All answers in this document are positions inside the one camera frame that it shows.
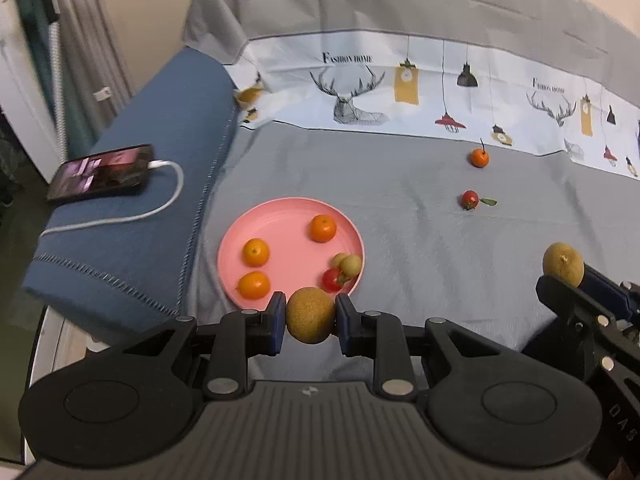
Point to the white curtain clip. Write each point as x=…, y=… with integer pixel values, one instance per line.
x=102, y=94

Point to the pink plate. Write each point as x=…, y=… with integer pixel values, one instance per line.
x=290, y=230

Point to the grey printed cloth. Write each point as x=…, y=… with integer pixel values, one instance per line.
x=425, y=250

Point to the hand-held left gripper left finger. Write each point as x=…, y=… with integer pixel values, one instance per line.
x=276, y=322

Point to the blue sofa armrest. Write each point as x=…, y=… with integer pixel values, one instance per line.
x=150, y=250

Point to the white door frame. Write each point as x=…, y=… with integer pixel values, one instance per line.
x=20, y=85

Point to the small orange kumquat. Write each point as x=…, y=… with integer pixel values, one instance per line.
x=256, y=252
x=322, y=228
x=253, y=285

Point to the orange kumquat with stem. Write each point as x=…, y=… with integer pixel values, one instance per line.
x=479, y=159

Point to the grey curtain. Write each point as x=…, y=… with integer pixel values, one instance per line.
x=85, y=35

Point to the red cherry tomato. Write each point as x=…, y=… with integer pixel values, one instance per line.
x=469, y=199
x=330, y=281

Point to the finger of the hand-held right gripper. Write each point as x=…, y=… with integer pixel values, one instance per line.
x=570, y=300
x=605, y=285

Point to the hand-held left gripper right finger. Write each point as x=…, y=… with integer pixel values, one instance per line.
x=345, y=325

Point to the small green-brown longan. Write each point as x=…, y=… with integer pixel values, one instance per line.
x=338, y=259
x=563, y=264
x=310, y=315
x=353, y=265

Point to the black smartphone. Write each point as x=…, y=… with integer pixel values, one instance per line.
x=100, y=172

